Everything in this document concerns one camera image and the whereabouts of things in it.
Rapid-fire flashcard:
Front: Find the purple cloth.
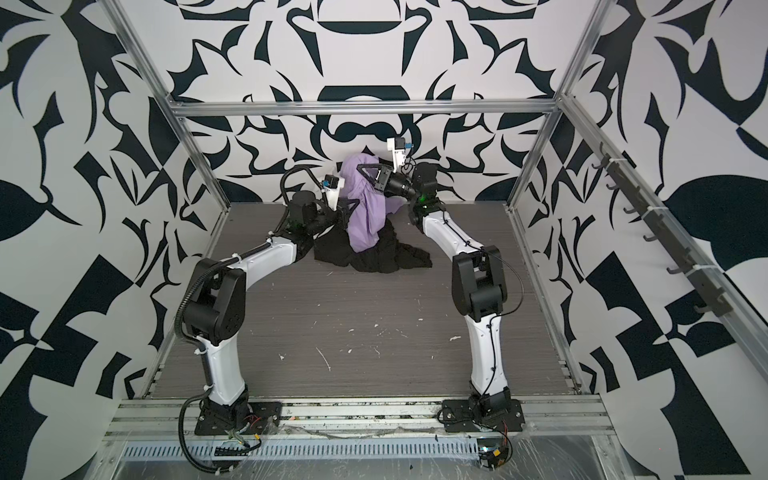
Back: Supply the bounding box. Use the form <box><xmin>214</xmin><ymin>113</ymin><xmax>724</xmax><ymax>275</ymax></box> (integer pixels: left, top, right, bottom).
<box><xmin>340</xmin><ymin>153</ymin><xmax>405</xmax><ymax>253</ymax></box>

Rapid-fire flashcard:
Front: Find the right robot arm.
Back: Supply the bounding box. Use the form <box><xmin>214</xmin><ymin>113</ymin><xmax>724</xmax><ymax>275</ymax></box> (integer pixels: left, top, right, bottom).
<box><xmin>356</xmin><ymin>163</ymin><xmax>523</xmax><ymax>431</ymax></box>

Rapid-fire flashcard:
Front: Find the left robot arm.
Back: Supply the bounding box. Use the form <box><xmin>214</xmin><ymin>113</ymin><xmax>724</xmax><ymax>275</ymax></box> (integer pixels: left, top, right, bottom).
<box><xmin>174</xmin><ymin>191</ymin><xmax>359</xmax><ymax>435</ymax></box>

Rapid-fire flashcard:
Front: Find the black cloth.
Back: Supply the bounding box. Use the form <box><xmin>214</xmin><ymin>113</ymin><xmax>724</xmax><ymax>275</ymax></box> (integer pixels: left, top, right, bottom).
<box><xmin>314</xmin><ymin>212</ymin><xmax>433</xmax><ymax>274</ymax></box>

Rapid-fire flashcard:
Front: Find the small electronics board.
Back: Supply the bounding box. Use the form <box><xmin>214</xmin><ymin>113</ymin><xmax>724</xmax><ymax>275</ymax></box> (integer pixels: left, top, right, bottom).
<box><xmin>477</xmin><ymin>437</ymin><xmax>514</xmax><ymax>471</ymax></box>

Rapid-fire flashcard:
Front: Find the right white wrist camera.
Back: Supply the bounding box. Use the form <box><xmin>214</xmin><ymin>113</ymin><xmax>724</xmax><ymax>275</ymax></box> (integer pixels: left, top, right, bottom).
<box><xmin>387</xmin><ymin>137</ymin><xmax>412</xmax><ymax>173</ymax></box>

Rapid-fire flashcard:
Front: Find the aluminium frame crossbar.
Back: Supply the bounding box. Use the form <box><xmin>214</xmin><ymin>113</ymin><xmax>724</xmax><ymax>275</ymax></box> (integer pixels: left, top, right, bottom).
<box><xmin>170</xmin><ymin>99</ymin><xmax>556</xmax><ymax>117</ymax></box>

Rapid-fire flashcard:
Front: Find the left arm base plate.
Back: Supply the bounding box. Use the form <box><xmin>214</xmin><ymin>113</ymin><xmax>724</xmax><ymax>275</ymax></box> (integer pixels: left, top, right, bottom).
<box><xmin>194</xmin><ymin>400</ymin><xmax>283</xmax><ymax>436</ymax></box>

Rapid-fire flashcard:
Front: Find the white slotted cable duct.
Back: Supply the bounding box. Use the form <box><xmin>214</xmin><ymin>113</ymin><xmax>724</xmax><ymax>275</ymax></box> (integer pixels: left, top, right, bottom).
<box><xmin>119</xmin><ymin>437</ymin><xmax>481</xmax><ymax>462</ymax></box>

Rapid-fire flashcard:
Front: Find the black corrugated cable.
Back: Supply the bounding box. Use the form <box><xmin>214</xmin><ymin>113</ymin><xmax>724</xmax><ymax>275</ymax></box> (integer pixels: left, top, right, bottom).
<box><xmin>177</xmin><ymin>392</ymin><xmax>265</xmax><ymax>475</ymax></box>

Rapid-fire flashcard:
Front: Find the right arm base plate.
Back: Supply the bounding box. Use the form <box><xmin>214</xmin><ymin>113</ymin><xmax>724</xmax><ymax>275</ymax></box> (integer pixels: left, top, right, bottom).
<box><xmin>436</xmin><ymin>397</ymin><xmax>526</xmax><ymax>433</ymax></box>

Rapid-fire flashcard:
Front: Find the wall hook rail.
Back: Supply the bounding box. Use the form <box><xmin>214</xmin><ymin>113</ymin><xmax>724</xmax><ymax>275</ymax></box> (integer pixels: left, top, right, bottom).
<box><xmin>593</xmin><ymin>143</ymin><xmax>734</xmax><ymax>317</ymax></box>

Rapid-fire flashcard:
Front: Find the aluminium front rail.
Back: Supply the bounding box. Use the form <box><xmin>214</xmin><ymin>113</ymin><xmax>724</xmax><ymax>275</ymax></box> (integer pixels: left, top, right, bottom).
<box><xmin>104</xmin><ymin>395</ymin><xmax>615</xmax><ymax>440</ymax></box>

